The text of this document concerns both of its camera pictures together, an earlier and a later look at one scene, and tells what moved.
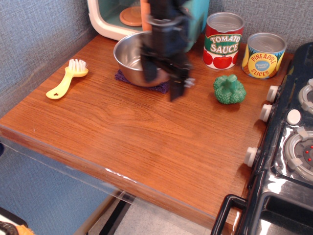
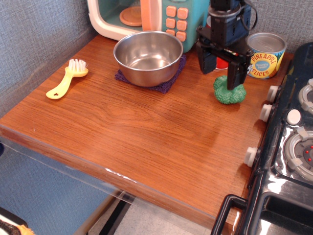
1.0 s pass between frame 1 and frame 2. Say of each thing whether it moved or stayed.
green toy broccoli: stayed
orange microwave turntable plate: stayed
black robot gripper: moved
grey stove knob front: stayed
